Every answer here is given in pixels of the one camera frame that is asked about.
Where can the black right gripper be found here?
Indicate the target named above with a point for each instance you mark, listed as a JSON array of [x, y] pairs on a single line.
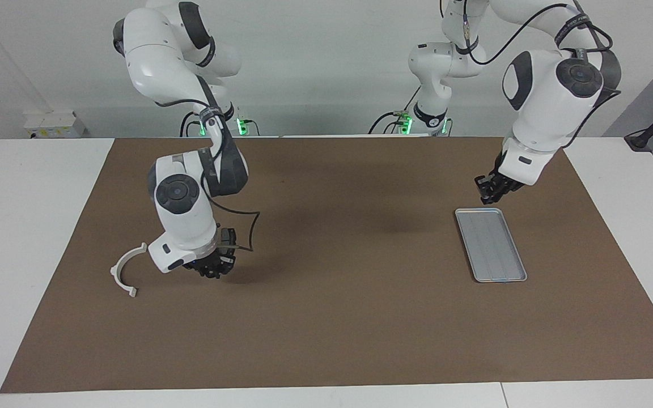
[[224, 249]]

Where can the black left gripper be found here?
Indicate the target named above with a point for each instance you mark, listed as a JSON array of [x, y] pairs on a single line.
[[499, 187]]

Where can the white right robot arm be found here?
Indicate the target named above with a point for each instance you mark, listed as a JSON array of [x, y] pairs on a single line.
[[185, 215]]

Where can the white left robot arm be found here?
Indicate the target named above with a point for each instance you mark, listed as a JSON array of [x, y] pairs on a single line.
[[547, 96]]

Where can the silver metal tray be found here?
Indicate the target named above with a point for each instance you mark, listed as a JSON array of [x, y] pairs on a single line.
[[494, 249]]

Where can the brown table mat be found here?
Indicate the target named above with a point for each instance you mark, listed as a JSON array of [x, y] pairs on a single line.
[[360, 328]]

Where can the white wall socket box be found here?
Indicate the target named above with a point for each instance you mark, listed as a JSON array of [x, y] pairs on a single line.
[[54, 123]]

